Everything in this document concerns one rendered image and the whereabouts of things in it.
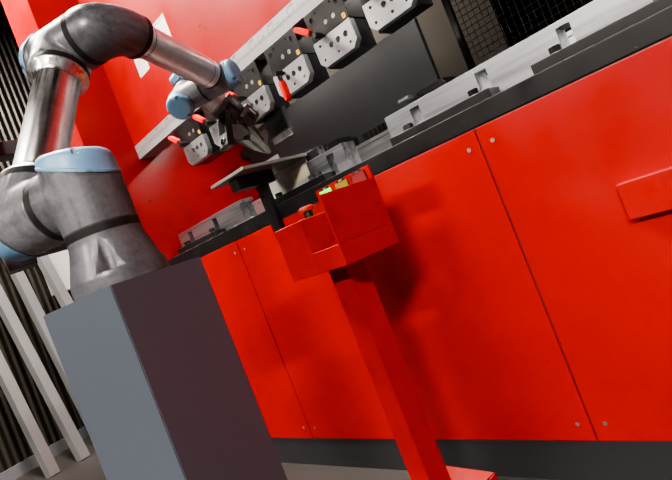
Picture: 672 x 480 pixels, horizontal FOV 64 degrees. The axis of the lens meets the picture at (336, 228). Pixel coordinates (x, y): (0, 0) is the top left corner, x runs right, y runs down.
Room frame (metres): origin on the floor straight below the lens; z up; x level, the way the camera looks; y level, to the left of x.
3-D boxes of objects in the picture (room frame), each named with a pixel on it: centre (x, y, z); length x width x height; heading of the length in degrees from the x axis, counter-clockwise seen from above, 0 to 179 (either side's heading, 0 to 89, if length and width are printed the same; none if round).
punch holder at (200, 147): (2.07, 0.36, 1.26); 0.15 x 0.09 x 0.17; 46
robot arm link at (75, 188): (0.86, 0.36, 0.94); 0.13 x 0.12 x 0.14; 70
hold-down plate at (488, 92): (1.31, -0.34, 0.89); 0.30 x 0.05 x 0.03; 46
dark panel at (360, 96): (2.30, -0.13, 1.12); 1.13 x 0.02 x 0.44; 46
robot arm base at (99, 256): (0.86, 0.35, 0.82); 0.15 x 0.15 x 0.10
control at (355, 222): (1.18, 0.01, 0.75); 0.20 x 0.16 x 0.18; 40
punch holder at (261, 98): (1.79, 0.07, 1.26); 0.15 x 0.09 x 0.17; 46
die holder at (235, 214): (2.16, 0.45, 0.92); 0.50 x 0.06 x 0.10; 46
